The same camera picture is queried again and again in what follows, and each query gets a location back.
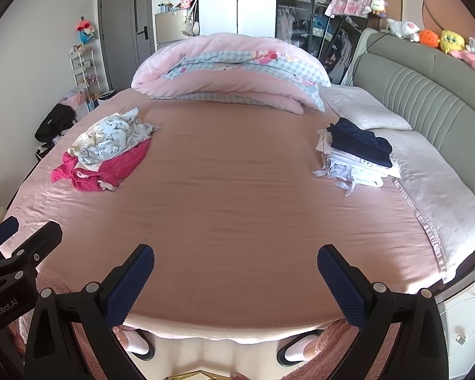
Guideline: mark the bed with pink sheet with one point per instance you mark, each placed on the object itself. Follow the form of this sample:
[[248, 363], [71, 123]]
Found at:
[[237, 190]]

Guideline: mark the grey green padded headboard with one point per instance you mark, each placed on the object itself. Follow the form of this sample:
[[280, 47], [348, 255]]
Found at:
[[431, 87]]

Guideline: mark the white shelf rack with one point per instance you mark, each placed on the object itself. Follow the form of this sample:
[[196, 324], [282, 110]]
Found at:
[[85, 71]]

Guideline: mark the navy folded garment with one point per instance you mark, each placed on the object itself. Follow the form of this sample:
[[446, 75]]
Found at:
[[364, 142]]

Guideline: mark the white green plush toy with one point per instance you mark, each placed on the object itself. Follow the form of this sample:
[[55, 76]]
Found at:
[[379, 6]]

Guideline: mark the person's pink fleece clothing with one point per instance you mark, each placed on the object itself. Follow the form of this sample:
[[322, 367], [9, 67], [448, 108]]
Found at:
[[342, 338]]

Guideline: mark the pale face print garment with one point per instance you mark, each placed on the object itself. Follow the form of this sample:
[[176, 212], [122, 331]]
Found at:
[[376, 166]]

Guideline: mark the black bag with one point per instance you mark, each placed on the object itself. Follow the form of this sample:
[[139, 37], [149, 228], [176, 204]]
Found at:
[[57, 120]]

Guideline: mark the white tote bag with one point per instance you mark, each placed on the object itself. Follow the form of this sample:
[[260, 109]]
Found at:
[[190, 23]]

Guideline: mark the white dog plush toy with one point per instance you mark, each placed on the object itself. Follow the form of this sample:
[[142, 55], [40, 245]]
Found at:
[[403, 28]]

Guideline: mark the person's slippered foot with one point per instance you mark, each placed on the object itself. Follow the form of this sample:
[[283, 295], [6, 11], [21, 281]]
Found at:
[[136, 344], [297, 350]]

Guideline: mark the white pillow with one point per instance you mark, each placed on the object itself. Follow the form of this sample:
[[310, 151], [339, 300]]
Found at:
[[364, 105]]

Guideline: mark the white blue plush toy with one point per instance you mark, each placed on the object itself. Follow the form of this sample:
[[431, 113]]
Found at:
[[165, 6]]

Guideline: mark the pink child's jacket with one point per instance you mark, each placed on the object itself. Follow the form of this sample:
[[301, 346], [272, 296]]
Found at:
[[350, 0]]

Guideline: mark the cream satin garment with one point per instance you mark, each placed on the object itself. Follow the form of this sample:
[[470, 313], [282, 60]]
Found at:
[[83, 139]]

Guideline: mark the grey door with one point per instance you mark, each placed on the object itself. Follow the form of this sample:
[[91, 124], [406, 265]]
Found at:
[[120, 35]]

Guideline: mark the white nightstand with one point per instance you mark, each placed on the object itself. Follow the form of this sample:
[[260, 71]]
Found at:
[[461, 316]]

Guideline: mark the white wardrobe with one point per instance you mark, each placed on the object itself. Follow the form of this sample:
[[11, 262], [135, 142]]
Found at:
[[229, 0]]

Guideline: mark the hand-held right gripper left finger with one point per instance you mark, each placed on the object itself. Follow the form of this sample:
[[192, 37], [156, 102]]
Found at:
[[130, 285]]

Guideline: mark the pale pink waffle pillow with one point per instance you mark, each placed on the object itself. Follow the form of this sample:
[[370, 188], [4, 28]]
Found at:
[[439, 190]]

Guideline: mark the dark glass door wardrobe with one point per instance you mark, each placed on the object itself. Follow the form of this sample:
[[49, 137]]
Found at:
[[301, 12]]

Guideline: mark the white printed pajama top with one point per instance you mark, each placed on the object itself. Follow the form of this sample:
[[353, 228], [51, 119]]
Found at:
[[120, 126]]

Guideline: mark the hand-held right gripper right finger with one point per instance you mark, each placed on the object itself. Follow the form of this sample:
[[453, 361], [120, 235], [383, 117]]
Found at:
[[340, 285]]

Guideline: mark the red blue plush toy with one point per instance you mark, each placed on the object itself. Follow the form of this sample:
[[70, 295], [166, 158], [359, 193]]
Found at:
[[85, 29]]

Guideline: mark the pink folded duvet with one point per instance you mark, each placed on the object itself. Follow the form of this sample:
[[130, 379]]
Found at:
[[229, 71]]

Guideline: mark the yellow plush toy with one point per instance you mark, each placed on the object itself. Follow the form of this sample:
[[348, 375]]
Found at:
[[453, 41]]

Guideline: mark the orange plush toy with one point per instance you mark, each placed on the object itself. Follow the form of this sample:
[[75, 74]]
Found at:
[[429, 38]]

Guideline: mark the pink round plush toy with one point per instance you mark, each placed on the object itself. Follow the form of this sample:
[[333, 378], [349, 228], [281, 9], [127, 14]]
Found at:
[[185, 3]]

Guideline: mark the beige cabinet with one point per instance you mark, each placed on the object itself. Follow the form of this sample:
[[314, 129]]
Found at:
[[170, 27]]

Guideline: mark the magenta garment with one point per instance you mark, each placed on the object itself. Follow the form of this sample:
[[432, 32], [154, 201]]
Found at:
[[122, 162]]

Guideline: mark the person's right slippered foot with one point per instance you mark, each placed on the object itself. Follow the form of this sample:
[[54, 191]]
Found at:
[[297, 350]]

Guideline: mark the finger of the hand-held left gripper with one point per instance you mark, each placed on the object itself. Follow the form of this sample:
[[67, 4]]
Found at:
[[43, 239], [2, 231]]

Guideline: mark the person's left slippered foot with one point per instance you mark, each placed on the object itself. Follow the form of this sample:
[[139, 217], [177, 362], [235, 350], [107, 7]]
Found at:
[[136, 344]]

